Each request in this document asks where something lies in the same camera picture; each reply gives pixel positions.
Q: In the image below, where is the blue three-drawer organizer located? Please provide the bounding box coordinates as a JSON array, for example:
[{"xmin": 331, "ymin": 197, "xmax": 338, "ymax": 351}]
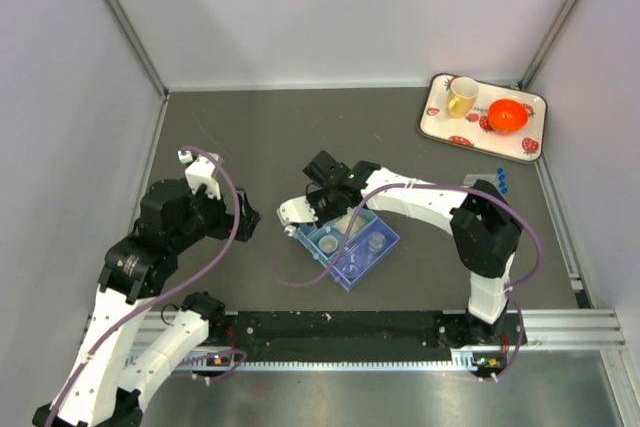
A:
[{"xmin": 294, "ymin": 209, "xmax": 400, "ymax": 291}]

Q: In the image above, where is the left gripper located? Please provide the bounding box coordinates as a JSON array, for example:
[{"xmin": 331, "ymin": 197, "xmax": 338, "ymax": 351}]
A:
[{"xmin": 172, "ymin": 178, "xmax": 262, "ymax": 251}]

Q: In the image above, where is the white cable duct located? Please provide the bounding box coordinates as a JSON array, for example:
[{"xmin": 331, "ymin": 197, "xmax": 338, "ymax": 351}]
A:
[{"xmin": 176, "ymin": 351, "xmax": 505, "ymax": 374}]

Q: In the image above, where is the yellow mug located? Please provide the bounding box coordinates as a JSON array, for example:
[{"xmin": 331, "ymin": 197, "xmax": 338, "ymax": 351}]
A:
[{"xmin": 446, "ymin": 77, "xmax": 480, "ymax": 119}]

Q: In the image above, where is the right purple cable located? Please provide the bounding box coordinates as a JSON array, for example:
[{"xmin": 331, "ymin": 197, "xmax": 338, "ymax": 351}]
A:
[{"xmin": 269, "ymin": 182, "xmax": 546, "ymax": 382}]

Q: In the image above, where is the small white plastic cup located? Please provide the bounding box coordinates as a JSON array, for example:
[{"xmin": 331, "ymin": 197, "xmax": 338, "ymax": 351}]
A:
[{"xmin": 318, "ymin": 234, "xmax": 339, "ymax": 255}]

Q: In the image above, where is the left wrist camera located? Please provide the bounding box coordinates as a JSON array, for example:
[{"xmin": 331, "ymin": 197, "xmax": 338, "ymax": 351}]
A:
[{"xmin": 178, "ymin": 150, "xmax": 222, "ymax": 200}]

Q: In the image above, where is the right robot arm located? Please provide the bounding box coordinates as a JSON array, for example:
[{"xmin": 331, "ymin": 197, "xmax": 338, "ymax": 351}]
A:
[{"xmin": 303, "ymin": 151, "xmax": 522, "ymax": 343}]

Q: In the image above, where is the clear glass beaker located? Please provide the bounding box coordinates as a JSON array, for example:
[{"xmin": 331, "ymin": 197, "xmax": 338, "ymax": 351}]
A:
[{"xmin": 338, "ymin": 254, "xmax": 362, "ymax": 282}]

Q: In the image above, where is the orange bowl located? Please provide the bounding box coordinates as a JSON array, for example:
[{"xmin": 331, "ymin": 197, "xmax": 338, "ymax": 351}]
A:
[{"xmin": 488, "ymin": 99, "xmax": 529, "ymax": 133}]

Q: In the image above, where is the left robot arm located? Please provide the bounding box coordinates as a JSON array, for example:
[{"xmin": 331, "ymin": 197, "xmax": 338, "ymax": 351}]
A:
[{"xmin": 32, "ymin": 179, "xmax": 260, "ymax": 426}]

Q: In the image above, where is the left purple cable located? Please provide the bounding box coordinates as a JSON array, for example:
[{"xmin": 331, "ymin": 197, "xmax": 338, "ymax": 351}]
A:
[{"xmin": 44, "ymin": 145, "xmax": 249, "ymax": 426}]

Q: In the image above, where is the clear test tube rack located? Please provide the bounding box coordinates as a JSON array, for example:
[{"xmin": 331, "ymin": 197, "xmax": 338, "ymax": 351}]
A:
[{"xmin": 463, "ymin": 173, "xmax": 502, "ymax": 190}]

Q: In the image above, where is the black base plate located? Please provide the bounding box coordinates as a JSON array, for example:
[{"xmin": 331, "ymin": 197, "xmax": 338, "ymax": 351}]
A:
[{"xmin": 221, "ymin": 311, "xmax": 523, "ymax": 363}]

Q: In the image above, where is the purple cable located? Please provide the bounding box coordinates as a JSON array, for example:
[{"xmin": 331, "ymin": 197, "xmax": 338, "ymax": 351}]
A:
[
  {"xmin": 44, "ymin": 145, "xmax": 249, "ymax": 426},
  {"xmin": 269, "ymin": 182, "xmax": 546, "ymax": 382}
]

